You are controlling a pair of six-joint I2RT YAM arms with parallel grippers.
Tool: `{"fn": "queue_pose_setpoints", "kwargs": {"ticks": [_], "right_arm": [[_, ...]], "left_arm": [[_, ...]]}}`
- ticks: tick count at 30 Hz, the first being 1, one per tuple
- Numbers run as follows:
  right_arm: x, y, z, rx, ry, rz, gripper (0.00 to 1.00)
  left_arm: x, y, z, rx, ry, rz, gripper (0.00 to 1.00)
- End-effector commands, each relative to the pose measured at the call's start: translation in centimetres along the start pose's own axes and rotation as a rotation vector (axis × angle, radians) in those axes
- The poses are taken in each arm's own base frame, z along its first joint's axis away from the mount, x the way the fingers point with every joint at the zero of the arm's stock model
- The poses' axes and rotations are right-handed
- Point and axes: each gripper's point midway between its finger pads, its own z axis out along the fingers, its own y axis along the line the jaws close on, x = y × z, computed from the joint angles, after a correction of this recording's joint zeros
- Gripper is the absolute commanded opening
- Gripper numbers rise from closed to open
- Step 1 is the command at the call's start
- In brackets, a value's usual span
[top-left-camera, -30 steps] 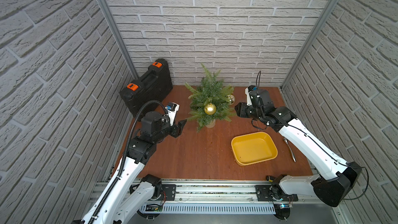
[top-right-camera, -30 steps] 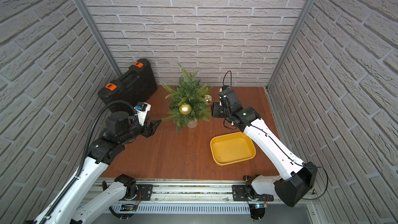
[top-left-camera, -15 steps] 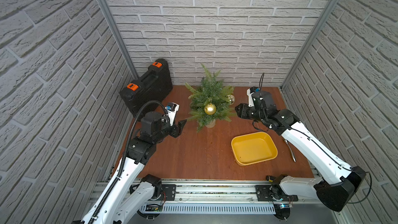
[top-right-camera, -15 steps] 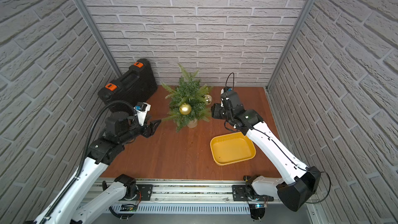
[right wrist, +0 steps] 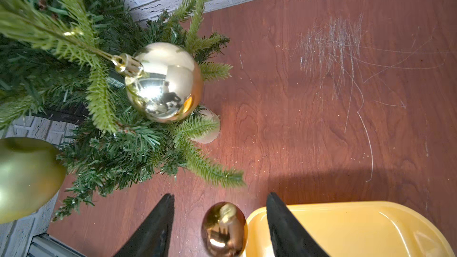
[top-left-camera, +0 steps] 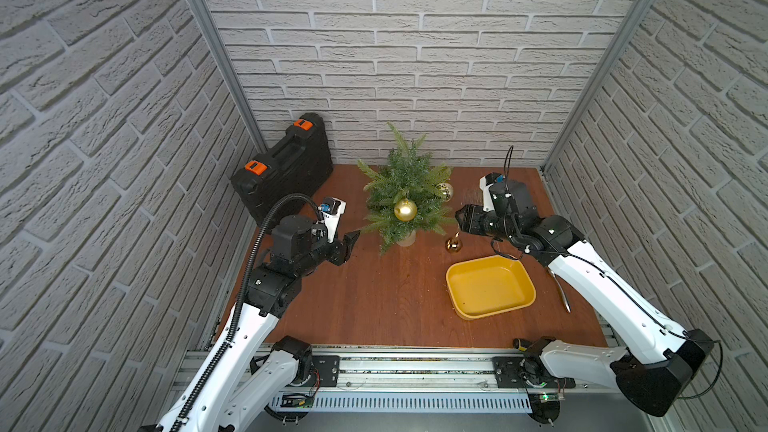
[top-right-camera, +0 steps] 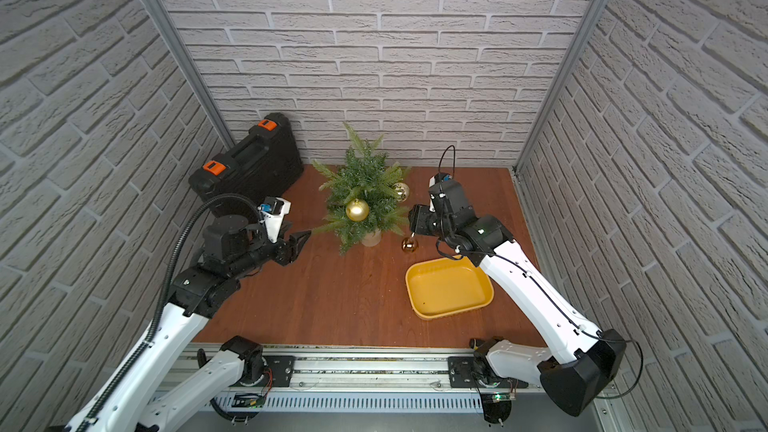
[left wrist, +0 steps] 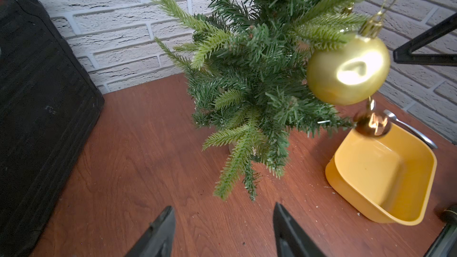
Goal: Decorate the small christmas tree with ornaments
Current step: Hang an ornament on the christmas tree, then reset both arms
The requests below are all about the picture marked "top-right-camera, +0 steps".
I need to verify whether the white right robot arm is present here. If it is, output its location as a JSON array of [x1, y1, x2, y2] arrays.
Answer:
[[408, 173, 629, 417]]

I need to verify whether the small green christmas tree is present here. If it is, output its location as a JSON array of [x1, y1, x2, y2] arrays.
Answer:
[[312, 122, 410, 255]]

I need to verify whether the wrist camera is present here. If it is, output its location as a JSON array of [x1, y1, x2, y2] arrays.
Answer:
[[259, 197, 291, 243], [429, 172, 452, 187]]

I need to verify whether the yellow plastic tray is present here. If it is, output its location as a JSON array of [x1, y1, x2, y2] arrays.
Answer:
[[405, 258, 495, 321]]

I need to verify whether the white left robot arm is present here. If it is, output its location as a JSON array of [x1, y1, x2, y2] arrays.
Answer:
[[62, 197, 311, 431]]

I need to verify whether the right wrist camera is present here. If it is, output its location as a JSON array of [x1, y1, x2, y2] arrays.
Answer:
[[429, 172, 452, 187]]

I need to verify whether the pale gold ball ornament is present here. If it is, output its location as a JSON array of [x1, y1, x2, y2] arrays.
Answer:
[[393, 182, 410, 202]]

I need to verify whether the beige tree pot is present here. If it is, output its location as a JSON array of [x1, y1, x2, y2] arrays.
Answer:
[[360, 229, 382, 247]]

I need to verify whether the black plastic tool case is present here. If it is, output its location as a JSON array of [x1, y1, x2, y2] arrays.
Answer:
[[188, 113, 304, 205]]

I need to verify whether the aluminium mounting rail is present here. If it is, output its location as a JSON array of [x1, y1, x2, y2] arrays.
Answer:
[[173, 343, 619, 415]]

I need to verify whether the shiny gold ball ornament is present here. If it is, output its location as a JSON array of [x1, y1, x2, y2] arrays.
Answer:
[[345, 198, 370, 222]]

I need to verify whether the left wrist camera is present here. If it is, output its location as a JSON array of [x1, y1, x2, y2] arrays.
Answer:
[[259, 197, 291, 243]]

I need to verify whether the copper brown ball ornament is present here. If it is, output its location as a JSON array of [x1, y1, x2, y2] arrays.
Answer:
[[401, 233, 419, 253]]

